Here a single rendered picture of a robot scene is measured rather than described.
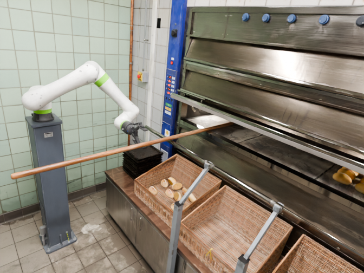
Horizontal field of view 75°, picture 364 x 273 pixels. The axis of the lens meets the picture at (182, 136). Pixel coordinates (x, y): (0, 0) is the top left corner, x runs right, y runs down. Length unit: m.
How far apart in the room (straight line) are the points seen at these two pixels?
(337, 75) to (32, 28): 2.23
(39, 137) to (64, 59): 0.86
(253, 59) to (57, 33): 1.70
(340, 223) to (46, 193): 2.07
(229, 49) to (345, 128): 0.88
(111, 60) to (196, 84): 1.08
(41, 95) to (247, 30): 1.39
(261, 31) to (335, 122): 0.70
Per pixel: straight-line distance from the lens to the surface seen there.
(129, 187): 2.25
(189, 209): 1.83
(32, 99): 1.81
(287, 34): 1.61
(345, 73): 1.47
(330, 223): 1.68
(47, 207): 2.35
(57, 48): 2.53
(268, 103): 1.64
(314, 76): 1.50
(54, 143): 2.07
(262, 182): 1.78
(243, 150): 1.79
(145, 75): 2.54
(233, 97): 1.77
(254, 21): 1.73
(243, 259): 1.30
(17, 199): 2.96
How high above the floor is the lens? 1.89
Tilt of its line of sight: 23 degrees down
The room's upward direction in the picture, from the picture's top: 7 degrees clockwise
